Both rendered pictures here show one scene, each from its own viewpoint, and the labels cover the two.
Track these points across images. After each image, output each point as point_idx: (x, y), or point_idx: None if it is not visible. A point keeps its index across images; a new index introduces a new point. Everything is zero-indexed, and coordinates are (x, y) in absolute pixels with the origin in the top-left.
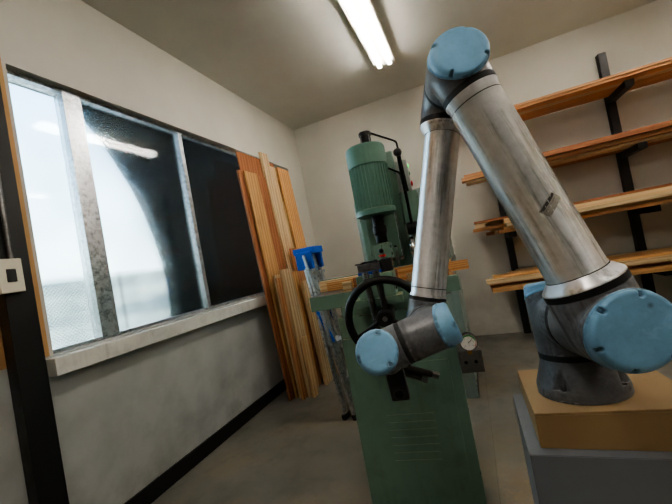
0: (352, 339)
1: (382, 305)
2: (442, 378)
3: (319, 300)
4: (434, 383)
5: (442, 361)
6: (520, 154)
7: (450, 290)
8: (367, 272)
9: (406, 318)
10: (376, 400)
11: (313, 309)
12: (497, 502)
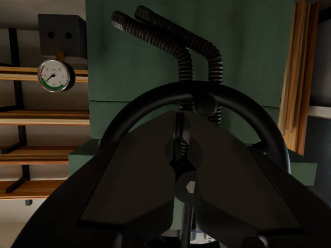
0: (285, 146)
1: (191, 208)
2: (119, 9)
3: (297, 179)
4: (135, 1)
5: (114, 41)
6: None
7: (82, 156)
8: (205, 238)
9: None
10: None
11: (313, 167)
12: None
